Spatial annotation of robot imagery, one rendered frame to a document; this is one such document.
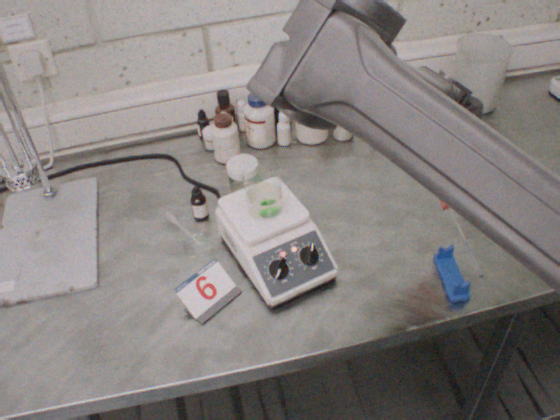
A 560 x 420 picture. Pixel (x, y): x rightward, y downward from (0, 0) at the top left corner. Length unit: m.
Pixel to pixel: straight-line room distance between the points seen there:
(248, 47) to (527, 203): 1.04
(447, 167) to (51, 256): 0.88
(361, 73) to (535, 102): 1.16
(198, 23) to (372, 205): 0.52
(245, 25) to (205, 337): 0.67
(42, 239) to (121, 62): 0.41
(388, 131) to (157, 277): 0.74
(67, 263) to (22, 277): 0.09
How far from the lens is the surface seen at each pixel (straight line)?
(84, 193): 1.20
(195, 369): 0.88
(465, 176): 0.30
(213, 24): 1.25
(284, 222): 0.93
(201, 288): 0.93
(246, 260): 0.92
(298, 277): 0.92
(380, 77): 0.32
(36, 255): 1.11
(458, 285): 0.93
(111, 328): 0.96
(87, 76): 1.28
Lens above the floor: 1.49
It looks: 43 degrees down
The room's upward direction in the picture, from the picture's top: 4 degrees counter-clockwise
